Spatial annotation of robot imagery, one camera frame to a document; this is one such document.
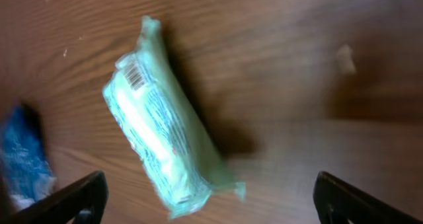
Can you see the teal white snack packet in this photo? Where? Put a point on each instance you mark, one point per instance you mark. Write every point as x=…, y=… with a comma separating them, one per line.
x=158, y=120

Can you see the blue snack bar wrapper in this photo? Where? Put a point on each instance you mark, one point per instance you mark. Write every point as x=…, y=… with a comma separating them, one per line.
x=24, y=163

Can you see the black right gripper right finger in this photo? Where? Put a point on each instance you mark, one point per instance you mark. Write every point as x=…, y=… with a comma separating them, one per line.
x=337, y=201

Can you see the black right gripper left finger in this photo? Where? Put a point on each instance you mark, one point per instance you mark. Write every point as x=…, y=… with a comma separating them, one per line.
x=83, y=201

